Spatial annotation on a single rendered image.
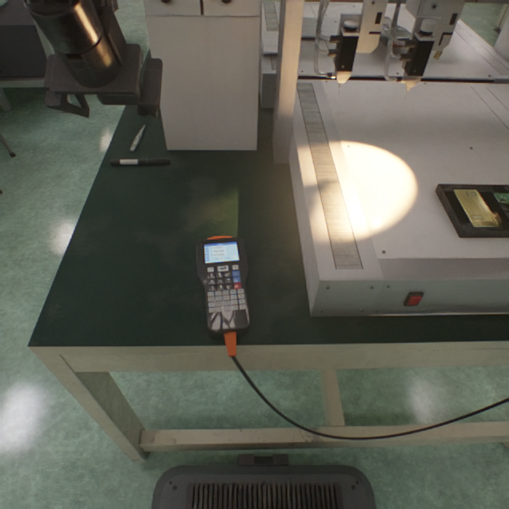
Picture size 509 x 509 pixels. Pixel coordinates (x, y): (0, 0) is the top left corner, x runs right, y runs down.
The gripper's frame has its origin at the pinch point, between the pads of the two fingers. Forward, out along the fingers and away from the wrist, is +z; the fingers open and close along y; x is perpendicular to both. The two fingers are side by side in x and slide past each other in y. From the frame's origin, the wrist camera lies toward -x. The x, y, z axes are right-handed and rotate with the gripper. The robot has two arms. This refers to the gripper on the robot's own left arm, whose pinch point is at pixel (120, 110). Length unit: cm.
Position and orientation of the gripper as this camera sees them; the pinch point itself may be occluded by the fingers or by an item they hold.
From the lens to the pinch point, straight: 59.7
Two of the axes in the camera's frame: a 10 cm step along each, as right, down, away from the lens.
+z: -0.2, 2.0, 9.8
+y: -10.0, -0.1, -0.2
